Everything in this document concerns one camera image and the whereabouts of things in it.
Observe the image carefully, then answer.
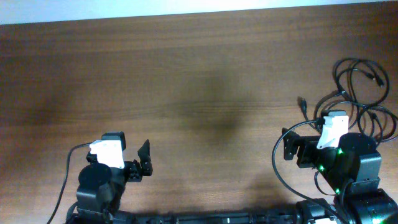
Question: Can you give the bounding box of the black usb cable coil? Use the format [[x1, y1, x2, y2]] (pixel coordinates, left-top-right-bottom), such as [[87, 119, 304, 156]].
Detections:
[[332, 57, 391, 108]]

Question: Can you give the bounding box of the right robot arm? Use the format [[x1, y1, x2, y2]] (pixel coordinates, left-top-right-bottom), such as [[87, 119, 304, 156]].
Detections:
[[277, 110, 397, 224]]

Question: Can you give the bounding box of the black thin usb cable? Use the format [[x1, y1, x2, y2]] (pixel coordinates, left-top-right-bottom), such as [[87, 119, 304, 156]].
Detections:
[[348, 67, 398, 144]]

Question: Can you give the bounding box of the camera black cable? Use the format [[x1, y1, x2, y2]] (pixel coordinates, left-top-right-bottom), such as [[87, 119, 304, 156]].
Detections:
[[271, 119, 351, 224], [46, 142, 93, 224]]

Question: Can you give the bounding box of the right camera black cable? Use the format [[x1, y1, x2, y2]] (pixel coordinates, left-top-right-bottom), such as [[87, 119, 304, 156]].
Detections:
[[271, 119, 351, 224]]

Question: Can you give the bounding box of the left camera black cable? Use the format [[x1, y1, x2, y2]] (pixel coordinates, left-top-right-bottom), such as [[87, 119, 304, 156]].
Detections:
[[46, 142, 93, 224]]

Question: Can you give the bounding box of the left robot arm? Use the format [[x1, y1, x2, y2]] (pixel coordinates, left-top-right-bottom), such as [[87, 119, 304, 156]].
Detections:
[[65, 131, 153, 223]]

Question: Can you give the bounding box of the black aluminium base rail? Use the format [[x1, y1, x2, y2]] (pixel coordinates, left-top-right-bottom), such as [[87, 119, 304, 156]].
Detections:
[[63, 210, 307, 224]]

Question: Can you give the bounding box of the black cable thick plug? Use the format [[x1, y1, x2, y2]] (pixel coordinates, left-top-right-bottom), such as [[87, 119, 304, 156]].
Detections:
[[297, 90, 347, 121]]

